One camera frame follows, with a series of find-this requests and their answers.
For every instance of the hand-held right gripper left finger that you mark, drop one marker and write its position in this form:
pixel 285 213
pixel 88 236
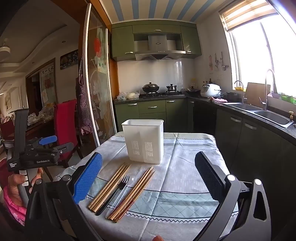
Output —
pixel 89 178

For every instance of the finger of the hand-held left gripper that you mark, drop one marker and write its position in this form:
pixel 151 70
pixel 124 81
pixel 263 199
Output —
pixel 47 140
pixel 63 148

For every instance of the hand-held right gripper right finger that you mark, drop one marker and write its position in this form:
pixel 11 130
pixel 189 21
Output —
pixel 208 176

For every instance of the wooden chopstick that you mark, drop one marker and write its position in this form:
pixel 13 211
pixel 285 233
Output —
pixel 112 188
pixel 105 185
pixel 108 186
pixel 133 195
pixel 129 192

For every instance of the black plastic fork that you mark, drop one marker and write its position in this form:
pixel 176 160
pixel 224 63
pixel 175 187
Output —
pixel 111 199

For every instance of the clear plastic utensil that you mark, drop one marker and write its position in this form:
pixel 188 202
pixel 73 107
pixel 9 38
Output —
pixel 116 202

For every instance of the white plastic utensil holder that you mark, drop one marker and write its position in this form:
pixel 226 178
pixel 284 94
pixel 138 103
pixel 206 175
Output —
pixel 143 134

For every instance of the person's left forearm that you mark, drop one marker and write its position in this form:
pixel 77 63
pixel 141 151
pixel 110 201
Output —
pixel 13 213

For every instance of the person's left hand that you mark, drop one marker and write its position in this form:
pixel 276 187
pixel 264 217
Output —
pixel 14 188

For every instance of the person's right hand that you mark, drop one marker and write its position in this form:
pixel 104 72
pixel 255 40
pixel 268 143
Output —
pixel 158 238

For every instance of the pile of clear bags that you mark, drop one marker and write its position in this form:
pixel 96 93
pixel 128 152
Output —
pixel 39 115

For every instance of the dark wooden chair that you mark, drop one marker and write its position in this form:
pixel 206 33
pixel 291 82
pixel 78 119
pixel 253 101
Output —
pixel 66 120

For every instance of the checked pale tablecloth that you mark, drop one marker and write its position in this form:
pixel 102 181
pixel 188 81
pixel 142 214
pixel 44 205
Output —
pixel 180 162

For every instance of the checked hanging apron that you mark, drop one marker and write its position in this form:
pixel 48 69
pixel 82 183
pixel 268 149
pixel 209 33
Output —
pixel 83 104

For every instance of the dark sink counter cabinets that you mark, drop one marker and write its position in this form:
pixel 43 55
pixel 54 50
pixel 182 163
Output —
pixel 254 143

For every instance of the flower print sliding glass door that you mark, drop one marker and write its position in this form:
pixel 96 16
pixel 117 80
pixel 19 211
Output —
pixel 101 92

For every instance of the pink cloth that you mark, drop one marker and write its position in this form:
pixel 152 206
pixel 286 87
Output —
pixel 218 100

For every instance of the grey plastic bag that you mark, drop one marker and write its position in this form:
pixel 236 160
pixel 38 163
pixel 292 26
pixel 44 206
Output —
pixel 121 97

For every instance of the small dark pot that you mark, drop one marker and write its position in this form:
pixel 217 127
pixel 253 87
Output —
pixel 232 96

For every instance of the black cooking pot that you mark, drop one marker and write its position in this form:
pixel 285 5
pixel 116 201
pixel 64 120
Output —
pixel 193 92

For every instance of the stainless double sink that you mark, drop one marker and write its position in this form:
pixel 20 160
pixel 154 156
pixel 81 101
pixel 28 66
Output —
pixel 270 118

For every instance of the white rice cooker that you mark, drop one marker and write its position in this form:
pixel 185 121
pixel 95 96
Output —
pixel 210 90

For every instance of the white plastic bag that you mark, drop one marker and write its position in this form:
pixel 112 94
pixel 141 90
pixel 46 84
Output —
pixel 133 95

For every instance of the short steel faucet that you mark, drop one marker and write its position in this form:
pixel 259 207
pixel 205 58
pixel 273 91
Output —
pixel 242 95

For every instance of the green base cabinets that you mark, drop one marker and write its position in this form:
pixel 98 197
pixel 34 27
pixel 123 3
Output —
pixel 150 109

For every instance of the ceiling lamp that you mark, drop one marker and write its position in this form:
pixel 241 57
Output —
pixel 4 49

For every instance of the wooden cutting board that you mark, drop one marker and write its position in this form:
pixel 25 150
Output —
pixel 254 95

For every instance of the gas stove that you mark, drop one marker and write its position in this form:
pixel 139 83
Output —
pixel 161 94

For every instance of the small dark kettle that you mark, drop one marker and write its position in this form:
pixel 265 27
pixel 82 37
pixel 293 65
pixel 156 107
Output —
pixel 171 88

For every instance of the tall steel faucet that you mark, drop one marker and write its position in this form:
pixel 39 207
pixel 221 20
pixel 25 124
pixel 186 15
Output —
pixel 265 92

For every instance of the black wok with lid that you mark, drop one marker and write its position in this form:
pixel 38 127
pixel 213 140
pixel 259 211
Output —
pixel 150 88

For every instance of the green windowsill containers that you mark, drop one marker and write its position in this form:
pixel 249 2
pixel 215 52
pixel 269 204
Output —
pixel 288 98

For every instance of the hanging kitchen tool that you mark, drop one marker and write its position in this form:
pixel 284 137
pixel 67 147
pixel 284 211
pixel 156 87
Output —
pixel 223 62
pixel 211 62
pixel 216 61

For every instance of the window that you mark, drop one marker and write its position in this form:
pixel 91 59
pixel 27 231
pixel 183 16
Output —
pixel 254 58

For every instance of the steel range hood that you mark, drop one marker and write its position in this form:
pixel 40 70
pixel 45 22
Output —
pixel 158 46

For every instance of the striped window blind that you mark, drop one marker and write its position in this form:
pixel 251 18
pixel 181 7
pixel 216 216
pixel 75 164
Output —
pixel 242 14

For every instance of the calligraphy wall poster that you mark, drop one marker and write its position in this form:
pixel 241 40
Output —
pixel 47 85

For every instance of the dark wall picture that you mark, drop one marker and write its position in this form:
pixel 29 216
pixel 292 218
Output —
pixel 69 59

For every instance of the green wall cabinets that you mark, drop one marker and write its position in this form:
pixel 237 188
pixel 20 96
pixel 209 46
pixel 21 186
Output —
pixel 122 44

